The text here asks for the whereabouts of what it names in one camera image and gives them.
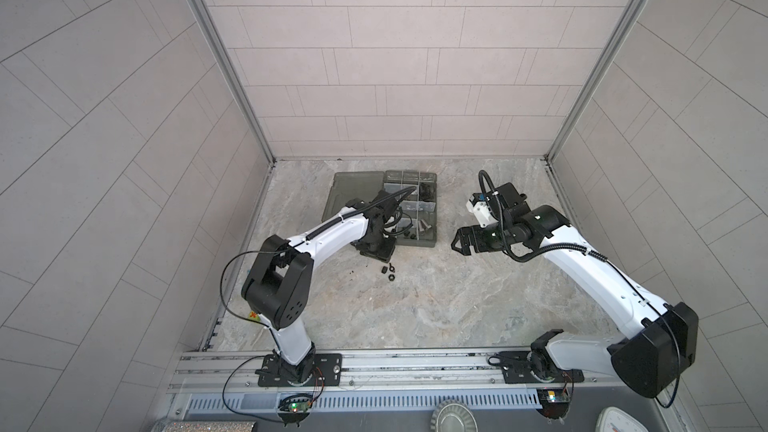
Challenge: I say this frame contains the silver hex bolt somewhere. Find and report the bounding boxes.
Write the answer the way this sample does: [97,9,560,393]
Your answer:
[419,219,432,232]

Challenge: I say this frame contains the black bolt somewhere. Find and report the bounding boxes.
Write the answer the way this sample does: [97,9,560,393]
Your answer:
[418,182,436,202]

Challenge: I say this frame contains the glittery grey roll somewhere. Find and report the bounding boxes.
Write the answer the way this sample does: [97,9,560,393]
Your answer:
[150,420,258,432]

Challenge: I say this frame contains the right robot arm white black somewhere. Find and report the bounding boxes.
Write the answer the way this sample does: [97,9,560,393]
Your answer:
[451,170,699,400]

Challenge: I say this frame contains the left black cable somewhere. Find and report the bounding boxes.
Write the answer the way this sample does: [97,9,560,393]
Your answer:
[218,250,271,328]

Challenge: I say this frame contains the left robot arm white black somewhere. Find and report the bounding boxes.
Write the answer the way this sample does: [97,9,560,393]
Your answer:
[241,186,417,385]

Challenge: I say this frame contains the white scale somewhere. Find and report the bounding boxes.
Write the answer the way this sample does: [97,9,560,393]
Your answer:
[595,406,648,432]

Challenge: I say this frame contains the round metal dish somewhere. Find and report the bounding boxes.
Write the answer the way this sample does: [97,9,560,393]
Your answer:
[430,400,478,432]

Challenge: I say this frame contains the right circuit board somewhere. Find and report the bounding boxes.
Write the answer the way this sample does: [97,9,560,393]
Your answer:
[536,388,571,420]

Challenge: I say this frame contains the clear green organizer box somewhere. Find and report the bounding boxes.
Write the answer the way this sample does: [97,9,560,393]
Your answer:
[321,169,439,248]

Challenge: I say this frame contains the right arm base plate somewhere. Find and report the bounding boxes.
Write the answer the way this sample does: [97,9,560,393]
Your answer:
[487,350,585,384]

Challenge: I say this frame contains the circuit board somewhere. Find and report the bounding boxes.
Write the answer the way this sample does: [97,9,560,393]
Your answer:
[536,388,571,420]
[277,393,314,414]

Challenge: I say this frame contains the left circuit board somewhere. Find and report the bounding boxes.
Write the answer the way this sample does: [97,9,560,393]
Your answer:
[277,393,314,414]

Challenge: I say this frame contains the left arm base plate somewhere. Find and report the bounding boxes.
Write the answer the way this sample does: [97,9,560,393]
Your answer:
[257,352,343,388]

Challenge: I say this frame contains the aluminium mounting rail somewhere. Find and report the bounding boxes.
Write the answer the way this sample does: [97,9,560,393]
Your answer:
[169,347,625,393]

